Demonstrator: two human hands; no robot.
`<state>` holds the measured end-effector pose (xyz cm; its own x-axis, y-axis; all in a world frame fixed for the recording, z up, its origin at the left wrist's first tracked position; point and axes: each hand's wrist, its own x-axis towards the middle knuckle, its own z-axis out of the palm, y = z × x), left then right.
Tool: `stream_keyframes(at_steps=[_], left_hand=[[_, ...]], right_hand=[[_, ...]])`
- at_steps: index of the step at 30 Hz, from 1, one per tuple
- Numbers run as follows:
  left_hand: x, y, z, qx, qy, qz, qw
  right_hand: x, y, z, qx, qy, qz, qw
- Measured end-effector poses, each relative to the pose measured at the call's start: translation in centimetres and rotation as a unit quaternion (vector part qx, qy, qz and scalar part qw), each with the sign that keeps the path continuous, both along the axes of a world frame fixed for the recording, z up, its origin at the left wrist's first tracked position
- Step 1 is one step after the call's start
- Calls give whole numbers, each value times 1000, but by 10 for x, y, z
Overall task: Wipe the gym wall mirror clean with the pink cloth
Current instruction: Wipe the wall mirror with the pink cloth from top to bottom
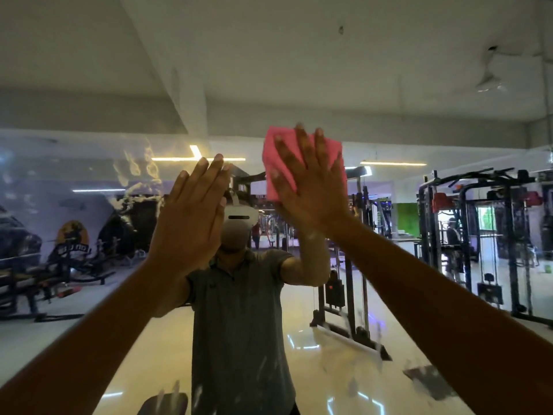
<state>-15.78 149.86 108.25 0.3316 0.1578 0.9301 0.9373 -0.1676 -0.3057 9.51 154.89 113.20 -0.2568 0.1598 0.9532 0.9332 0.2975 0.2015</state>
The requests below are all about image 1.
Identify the person's left hand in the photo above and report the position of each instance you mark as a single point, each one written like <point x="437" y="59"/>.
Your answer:
<point x="190" y="229"/>

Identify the person's right hand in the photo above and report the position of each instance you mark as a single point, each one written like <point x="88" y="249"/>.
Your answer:
<point x="319" y="194"/>

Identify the black padded stool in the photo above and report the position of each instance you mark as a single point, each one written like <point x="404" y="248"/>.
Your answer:
<point x="164" y="405"/>

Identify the person's right forearm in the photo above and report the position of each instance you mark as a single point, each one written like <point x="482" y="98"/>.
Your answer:
<point x="453" y="311"/>

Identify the pink cloth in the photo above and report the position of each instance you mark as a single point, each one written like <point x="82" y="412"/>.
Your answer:
<point x="272" y="153"/>

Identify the person's left forearm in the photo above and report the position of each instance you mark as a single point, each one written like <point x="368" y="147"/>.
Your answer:
<point x="73" y="345"/>

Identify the large wall mirror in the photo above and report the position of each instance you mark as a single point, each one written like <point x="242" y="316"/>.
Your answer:
<point x="345" y="73"/>

